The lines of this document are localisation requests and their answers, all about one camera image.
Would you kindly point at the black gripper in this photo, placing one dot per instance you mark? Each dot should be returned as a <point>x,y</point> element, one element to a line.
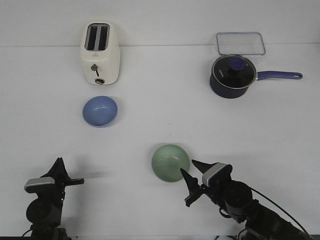
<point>61,179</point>
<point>196,190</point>

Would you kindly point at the green bowl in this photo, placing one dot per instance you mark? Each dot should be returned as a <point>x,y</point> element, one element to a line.
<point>167,162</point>

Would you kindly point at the blue bowl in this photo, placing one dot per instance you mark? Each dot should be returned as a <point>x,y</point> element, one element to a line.
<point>100,111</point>

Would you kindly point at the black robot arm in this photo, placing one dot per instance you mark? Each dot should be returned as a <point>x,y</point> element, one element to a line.
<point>45,212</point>
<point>235,201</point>

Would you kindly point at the dark blue saucepan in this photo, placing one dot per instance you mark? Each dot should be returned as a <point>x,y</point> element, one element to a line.
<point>229,93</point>

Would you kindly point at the glass pot lid blue knob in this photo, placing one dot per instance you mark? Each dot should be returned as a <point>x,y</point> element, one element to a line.
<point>234,71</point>

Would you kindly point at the white two-slot toaster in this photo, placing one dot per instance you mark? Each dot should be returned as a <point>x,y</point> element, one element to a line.
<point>100,53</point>

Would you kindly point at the clear container lid blue rim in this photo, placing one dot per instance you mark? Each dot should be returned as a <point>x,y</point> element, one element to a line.
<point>240,43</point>

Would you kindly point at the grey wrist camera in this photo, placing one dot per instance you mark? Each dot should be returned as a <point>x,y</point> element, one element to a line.
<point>33,184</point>
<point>218,172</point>

